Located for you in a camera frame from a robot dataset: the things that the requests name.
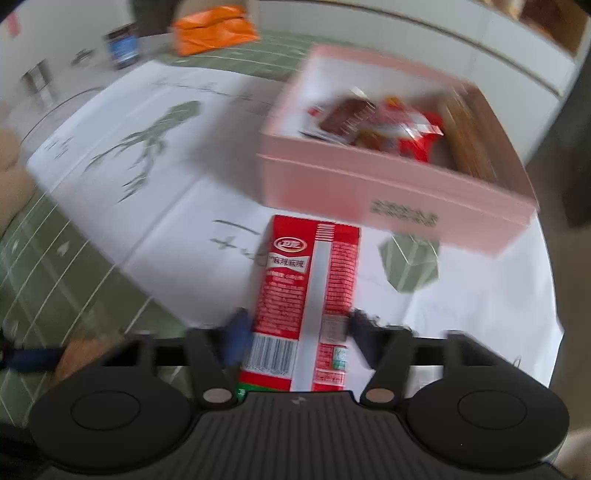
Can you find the blue label jar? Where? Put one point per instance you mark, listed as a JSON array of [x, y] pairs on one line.
[[123, 48]]

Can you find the white sideboard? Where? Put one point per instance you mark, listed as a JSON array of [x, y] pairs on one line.
[[415, 27]]

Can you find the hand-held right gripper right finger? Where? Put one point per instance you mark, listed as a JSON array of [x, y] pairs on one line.
[[364, 337]]

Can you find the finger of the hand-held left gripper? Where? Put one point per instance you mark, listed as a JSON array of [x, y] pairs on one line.
[[32, 359]]

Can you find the tan plush toy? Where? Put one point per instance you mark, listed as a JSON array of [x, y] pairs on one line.
[[14, 184]]

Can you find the red white snack packet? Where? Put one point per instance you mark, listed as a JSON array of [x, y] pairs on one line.
[[415, 138]]

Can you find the white printed paper sheet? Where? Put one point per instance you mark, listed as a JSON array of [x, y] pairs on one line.
[[184, 194]]

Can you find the green checked tablecloth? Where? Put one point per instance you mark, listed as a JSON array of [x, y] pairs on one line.
[[60, 277]]

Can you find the orange plastic bag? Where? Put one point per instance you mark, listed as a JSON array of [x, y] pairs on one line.
[[212, 30]]

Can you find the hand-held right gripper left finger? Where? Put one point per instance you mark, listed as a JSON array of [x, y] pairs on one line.
[[239, 337]]

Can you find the pink cardboard box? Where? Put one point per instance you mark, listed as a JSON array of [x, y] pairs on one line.
[[369, 184]]

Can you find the metal container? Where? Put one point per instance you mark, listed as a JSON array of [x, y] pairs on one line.
[[36, 76]]

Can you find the small metal object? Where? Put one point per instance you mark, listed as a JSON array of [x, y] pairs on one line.
[[81, 56]]

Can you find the brown snack packet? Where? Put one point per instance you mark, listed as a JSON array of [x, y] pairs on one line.
[[346, 115]]

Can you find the round glass turntable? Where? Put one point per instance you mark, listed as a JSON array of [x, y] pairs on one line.
[[60, 104]]

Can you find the red snack packet silver stripe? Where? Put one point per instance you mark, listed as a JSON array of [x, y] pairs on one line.
[[286, 286]]

